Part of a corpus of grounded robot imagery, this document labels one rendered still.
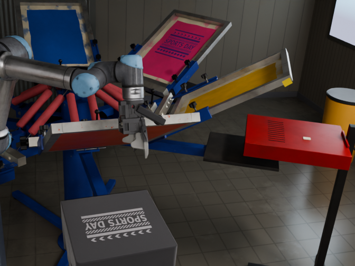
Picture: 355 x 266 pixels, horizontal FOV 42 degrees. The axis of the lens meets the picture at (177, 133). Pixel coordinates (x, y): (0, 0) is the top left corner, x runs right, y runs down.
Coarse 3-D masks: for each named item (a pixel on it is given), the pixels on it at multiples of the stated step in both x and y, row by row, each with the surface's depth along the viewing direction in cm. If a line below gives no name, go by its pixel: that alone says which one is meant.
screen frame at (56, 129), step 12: (96, 120) 174; (108, 120) 176; (168, 120) 183; (180, 120) 185; (192, 120) 187; (48, 132) 183; (60, 132) 169; (72, 132) 172; (168, 132) 219; (48, 144) 203
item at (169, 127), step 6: (156, 126) 186; (162, 126) 189; (168, 126) 191; (174, 126) 194; (180, 126) 197; (150, 132) 208; (156, 132) 212; (162, 132) 215; (114, 138) 214; (120, 138) 218; (150, 138) 238; (102, 144) 237; (108, 144) 242; (114, 144) 246; (120, 144) 251
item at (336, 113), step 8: (336, 88) 499; (344, 88) 501; (328, 96) 480; (336, 96) 475; (344, 96) 477; (352, 96) 479; (328, 104) 482; (336, 104) 471; (344, 104) 466; (352, 104) 463; (328, 112) 483; (336, 112) 474; (344, 112) 469; (352, 112) 467; (328, 120) 485; (336, 120) 477; (344, 120) 472; (352, 120) 471; (344, 128) 476; (352, 160) 503
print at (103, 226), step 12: (84, 216) 221; (96, 216) 221; (108, 216) 222; (120, 216) 223; (132, 216) 224; (144, 216) 224; (96, 228) 213; (108, 228) 214; (120, 228) 215; (132, 228) 215; (144, 228) 216; (96, 240) 206
